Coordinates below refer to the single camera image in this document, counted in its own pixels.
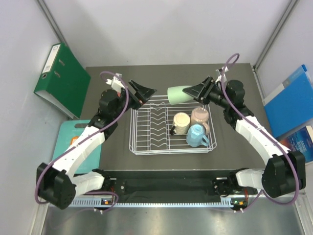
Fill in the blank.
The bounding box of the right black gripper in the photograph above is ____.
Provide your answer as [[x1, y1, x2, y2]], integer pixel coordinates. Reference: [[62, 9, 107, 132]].
[[184, 76, 231, 109]]

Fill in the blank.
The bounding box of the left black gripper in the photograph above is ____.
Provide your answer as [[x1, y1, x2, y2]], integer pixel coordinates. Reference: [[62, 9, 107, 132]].
[[112, 80, 157, 119]]

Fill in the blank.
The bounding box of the green cup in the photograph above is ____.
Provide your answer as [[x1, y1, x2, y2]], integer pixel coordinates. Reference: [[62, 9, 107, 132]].
[[167, 85, 193, 105]]

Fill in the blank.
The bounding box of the white wire dish rack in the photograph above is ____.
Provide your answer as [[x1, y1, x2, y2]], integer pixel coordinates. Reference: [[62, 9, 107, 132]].
[[129, 94, 218, 156]]

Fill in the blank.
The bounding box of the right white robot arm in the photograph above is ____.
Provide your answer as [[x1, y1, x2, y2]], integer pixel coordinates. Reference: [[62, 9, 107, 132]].
[[183, 77, 306, 198]]

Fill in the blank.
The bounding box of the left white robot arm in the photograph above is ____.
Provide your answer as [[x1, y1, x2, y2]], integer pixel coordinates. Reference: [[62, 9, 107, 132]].
[[35, 76, 156, 210]]

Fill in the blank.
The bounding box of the pink mug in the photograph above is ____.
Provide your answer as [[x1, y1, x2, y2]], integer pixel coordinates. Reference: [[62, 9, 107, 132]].
[[190, 107, 210, 135]]

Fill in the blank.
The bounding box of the blue mug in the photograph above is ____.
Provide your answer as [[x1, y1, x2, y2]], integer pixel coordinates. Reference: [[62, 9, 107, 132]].
[[186, 123, 210, 147]]

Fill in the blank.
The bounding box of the teal cutting board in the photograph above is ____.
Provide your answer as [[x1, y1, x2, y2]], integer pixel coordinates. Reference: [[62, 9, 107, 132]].
[[52, 120, 101, 174]]

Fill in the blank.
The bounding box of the blue folder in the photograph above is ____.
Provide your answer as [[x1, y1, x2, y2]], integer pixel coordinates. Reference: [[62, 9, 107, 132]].
[[263, 64, 313, 138]]

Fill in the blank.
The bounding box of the Jane Eyre book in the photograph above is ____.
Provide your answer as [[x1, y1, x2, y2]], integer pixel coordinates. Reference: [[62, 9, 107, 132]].
[[280, 125, 313, 163]]

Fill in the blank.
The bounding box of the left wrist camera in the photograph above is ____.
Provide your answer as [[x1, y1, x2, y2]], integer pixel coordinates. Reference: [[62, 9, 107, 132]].
[[106, 73, 124, 92]]

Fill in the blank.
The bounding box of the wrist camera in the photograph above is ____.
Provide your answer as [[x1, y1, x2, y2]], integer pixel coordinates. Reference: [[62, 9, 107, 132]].
[[106, 73, 124, 92], [215, 66, 228, 83]]

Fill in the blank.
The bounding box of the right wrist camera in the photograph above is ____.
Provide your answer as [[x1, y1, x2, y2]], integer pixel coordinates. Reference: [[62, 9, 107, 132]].
[[215, 66, 228, 83]]

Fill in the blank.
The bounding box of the cream mug black handle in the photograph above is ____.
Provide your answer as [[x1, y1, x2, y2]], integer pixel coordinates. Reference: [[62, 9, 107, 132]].
[[170, 112, 191, 135]]

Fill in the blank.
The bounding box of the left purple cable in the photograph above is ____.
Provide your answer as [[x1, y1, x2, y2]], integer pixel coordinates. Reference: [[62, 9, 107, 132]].
[[35, 71, 130, 212]]

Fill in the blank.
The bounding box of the purple cable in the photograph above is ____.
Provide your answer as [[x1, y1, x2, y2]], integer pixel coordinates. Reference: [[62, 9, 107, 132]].
[[35, 71, 130, 212], [221, 53, 300, 213]]

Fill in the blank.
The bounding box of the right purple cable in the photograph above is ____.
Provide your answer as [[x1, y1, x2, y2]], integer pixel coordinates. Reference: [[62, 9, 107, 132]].
[[221, 53, 300, 213]]

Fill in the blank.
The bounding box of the green ring binder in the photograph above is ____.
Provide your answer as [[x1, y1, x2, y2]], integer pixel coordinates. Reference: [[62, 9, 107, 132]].
[[34, 43, 90, 119]]

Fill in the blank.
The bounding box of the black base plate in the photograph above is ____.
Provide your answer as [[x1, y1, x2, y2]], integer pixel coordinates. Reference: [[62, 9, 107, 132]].
[[83, 168, 265, 203]]

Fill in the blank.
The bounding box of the aluminium rail frame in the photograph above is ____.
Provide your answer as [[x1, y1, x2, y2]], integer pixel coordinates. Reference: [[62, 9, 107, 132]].
[[29, 176, 308, 235]]

